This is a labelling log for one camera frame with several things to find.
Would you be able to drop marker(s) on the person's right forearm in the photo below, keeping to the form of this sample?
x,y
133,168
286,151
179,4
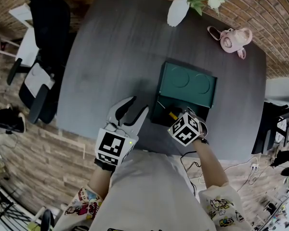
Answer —
x,y
210,165

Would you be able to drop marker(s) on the black shoe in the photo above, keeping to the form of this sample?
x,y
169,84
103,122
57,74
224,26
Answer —
x,y
12,120

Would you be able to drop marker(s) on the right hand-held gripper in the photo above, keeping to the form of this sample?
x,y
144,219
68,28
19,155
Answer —
x,y
186,128

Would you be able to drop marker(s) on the pink toy teapot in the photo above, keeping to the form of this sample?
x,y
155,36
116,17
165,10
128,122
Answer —
x,y
232,40

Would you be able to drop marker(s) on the black office chair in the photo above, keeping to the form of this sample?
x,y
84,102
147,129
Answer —
x,y
47,42

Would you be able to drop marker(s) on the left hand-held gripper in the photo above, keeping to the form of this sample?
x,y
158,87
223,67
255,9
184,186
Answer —
x,y
110,146

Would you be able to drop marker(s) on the person's grey cartoon print shirt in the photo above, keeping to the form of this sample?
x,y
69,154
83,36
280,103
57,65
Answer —
x,y
150,192

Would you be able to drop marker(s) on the yellow black screwdriver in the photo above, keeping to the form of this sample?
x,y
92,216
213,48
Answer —
x,y
175,113

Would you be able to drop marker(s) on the white vase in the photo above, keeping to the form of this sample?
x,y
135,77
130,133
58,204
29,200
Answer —
x,y
177,9

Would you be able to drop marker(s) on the white side table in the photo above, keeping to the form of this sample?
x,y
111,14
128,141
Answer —
x,y
27,44

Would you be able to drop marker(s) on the white power strip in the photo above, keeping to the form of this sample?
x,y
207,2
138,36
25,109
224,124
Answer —
x,y
254,167

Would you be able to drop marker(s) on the dark green box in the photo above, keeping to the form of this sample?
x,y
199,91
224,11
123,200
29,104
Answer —
x,y
186,85

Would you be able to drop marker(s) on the person's left forearm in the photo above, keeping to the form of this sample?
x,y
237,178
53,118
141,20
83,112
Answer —
x,y
99,182

